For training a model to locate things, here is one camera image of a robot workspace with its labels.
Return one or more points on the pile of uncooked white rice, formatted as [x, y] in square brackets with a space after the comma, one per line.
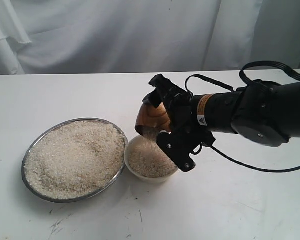
[145, 157]

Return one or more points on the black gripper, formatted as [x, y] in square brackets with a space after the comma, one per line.
[186, 137]

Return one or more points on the white backdrop curtain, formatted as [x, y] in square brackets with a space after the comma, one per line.
[139, 36]

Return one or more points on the brown wooden cup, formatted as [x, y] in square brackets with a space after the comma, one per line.
[152, 119]

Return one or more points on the metal plate of rice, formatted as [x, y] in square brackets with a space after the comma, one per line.
[91, 194]

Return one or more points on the white rice grains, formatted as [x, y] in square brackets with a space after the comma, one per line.
[75, 160]

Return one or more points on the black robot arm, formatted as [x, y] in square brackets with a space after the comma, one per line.
[264, 112]

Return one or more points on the small white ceramic bowl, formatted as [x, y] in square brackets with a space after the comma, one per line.
[144, 179]

